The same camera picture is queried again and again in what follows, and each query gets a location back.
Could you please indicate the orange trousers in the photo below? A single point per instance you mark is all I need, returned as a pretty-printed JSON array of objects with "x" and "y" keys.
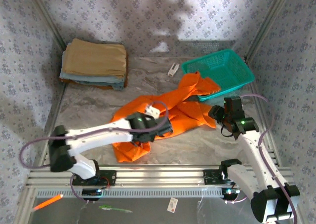
[{"x": 187, "y": 108}]

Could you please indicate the stack of towels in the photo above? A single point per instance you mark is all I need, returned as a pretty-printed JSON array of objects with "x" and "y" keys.
[{"x": 93, "y": 79}]

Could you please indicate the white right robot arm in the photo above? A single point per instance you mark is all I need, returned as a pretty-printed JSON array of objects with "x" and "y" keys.
[{"x": 251, "y": 155}]

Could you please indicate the teal plastic basket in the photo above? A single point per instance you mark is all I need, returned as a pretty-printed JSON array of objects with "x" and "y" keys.
[{"x": 227, "y": 66}]

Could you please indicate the white spare gripper part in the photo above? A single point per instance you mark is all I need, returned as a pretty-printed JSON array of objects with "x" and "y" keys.
[{"x": 171, "y": 71}]

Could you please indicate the black controller board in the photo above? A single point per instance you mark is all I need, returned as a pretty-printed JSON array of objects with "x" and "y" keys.
[
  {"x": 90, "y": 192},
  {"x": 230, "y": 192}
]

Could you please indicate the white red card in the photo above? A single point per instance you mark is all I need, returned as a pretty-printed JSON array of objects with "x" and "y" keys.
[{"x": 172, "y": 205}]

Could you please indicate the green pen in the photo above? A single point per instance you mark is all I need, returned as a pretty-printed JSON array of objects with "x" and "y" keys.
[{"x": 116, "y": 209}]

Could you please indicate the orange pen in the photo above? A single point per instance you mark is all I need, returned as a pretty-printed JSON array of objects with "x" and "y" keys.
[{"x": 49, "y": 201}]

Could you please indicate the aluminium rail beam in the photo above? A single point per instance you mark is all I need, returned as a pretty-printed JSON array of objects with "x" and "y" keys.
[{"x": 160, "y": 177}]

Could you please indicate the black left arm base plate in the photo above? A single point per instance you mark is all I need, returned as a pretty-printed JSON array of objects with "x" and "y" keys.
[{"x": 111, "y": 177}]

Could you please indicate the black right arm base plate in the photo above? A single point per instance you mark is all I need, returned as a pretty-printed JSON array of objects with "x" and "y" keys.
[{"x": 209, "y": 177}]

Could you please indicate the aluminium corner post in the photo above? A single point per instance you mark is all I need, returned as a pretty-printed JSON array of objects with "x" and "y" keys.
[
  {"x": 267, "y": 23},
  {"x": 48, "y": 18}
]

